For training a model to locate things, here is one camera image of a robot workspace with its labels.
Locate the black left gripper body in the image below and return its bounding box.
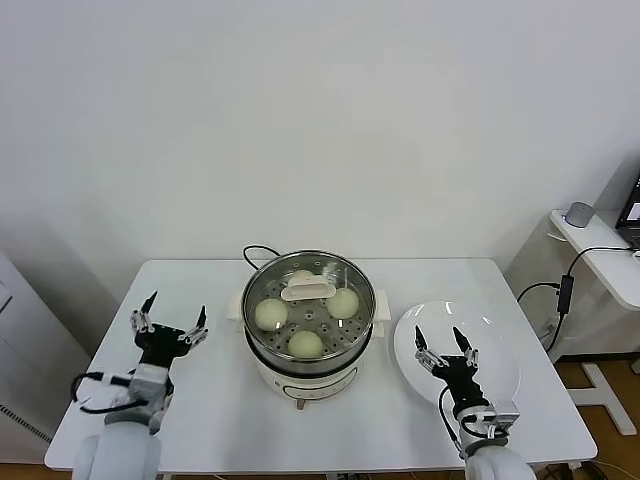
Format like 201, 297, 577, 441
134, 323, 194, 369

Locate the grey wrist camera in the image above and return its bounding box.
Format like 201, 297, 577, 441
487, 401, 521, 432
107, 384, 134, 409

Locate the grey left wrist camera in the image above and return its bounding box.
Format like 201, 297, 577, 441
107, 384, 134, 409

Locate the perforated steel steamer basket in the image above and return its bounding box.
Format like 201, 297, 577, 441
241, 249, 376, 366

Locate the white side desk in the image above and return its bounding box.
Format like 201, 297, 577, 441
548, 207, 640, 435

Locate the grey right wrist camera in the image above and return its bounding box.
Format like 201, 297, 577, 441
487, 401, 521, 432

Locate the black pot power cord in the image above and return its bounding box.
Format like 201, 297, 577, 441
242, 243, 281, 274

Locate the round glass pot lid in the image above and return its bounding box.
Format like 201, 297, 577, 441
243, 249, 376, 351

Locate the large white plate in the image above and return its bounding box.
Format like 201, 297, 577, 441
392, 299, 522, 417

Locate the grey cylindrical speaker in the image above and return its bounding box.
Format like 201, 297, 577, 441
564, 201, 594, 229

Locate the cream electric cooking pot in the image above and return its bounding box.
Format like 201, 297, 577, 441
228, 289, 391, 411

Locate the white cabinet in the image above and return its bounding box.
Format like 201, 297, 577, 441
0, 252, 94, 451

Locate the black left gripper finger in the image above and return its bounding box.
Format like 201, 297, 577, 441
178, 304, 209, 347
130, 291, 159, 334

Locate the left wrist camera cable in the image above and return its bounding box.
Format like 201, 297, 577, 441
71, 370, 139, 415

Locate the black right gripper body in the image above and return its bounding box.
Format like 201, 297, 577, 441
430, 354, 489, 409

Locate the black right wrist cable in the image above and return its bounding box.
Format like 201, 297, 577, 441
437, 384, 469, 459

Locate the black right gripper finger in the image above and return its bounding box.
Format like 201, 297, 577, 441
452, 326, 480, 370
412, 325, 449, 371

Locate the black laptop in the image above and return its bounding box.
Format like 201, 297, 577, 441
614, 164, 640, 250

